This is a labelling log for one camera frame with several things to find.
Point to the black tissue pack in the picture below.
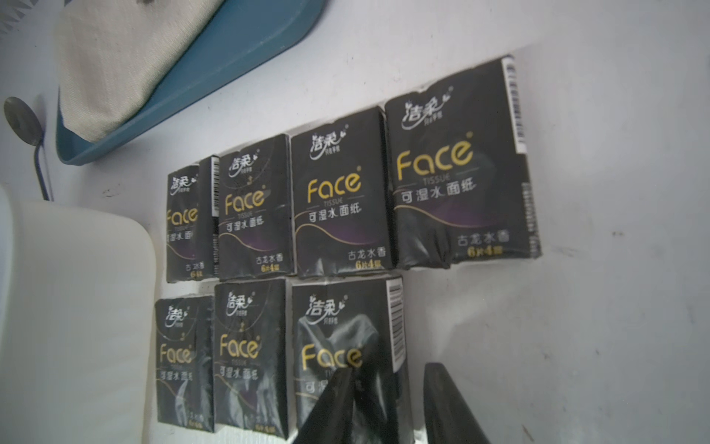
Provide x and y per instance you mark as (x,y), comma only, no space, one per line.
(458,170)
(192,222)
(357,323)
(255,214)
(184,362)
(340,197)
(250,356)

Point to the black metal spoon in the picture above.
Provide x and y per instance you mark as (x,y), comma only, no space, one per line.
(26,125)

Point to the beige folded cloth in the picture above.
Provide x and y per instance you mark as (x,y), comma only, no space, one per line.
(111,56)

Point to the white plastic storage box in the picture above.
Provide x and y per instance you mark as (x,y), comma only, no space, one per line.
(76,304)

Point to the teal plastic tray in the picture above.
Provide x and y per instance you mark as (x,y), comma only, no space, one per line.
(240,37)

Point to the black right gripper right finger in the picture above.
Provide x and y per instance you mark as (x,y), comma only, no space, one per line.
(448,418)

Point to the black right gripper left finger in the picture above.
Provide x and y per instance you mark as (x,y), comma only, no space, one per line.
(330,421)

